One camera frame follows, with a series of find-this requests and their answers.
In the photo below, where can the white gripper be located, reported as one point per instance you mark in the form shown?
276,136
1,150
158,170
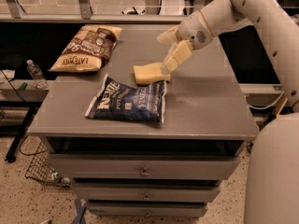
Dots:
193,29

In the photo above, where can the yellow sponge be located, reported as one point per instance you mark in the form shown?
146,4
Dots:
149,73

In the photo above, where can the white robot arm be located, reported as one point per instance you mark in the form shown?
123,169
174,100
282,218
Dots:
278,33

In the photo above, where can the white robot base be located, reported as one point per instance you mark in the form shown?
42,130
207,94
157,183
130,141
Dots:
272,190

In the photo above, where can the blue chip bag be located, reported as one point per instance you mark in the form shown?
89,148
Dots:
118,101

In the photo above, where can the brown yellow chip bag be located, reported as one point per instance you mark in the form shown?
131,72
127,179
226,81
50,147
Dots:
88,50

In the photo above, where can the grey drawer cabinet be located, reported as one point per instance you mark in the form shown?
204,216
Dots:
152,151

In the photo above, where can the clear plastic water bottle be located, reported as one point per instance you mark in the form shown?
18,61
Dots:
37,75

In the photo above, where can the top grey drawer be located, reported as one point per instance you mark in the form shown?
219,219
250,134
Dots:
143,167

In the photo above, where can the grey drawer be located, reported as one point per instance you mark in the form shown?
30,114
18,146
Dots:
143,167
146,193
147,209

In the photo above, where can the black side table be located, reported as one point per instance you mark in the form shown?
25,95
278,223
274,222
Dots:
18,103

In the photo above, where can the middle grey drawer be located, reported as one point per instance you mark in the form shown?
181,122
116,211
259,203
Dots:
146,193

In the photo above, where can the bottom grey drawer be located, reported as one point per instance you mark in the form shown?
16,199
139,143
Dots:
147,209

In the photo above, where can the metal window rail frame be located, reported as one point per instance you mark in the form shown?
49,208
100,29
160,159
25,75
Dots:
98,11

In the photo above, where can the black wire basket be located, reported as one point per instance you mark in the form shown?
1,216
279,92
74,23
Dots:
40,171

